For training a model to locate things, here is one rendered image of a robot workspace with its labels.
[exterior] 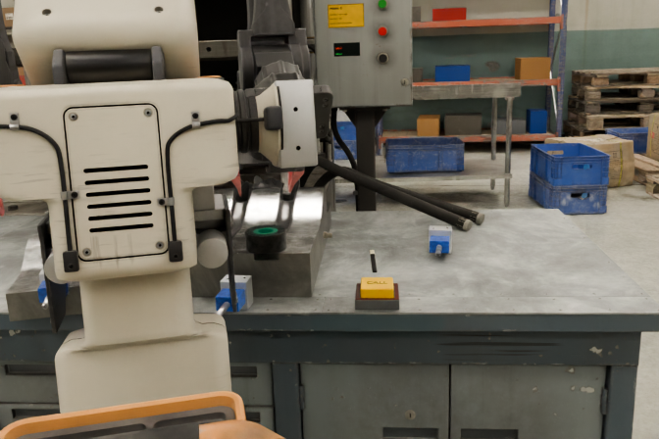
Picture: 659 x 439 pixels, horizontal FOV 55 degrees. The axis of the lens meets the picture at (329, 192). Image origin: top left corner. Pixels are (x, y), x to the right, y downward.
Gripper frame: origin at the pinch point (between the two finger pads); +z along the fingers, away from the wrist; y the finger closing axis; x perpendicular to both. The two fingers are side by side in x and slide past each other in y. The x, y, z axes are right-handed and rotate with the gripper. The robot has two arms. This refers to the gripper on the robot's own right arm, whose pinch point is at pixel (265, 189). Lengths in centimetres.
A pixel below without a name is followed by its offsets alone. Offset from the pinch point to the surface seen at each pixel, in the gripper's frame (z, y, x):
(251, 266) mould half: 9.0, 4.1, 11.7
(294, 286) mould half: 11.6, -3.7, 15.6
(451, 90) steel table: 153, -173, -279
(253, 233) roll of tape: 3.9, 3.3, 8.2
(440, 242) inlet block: 15.7, -38.1, 4.1
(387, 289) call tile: 6.0, -19.1, 23.8
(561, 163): 180, -239, -219
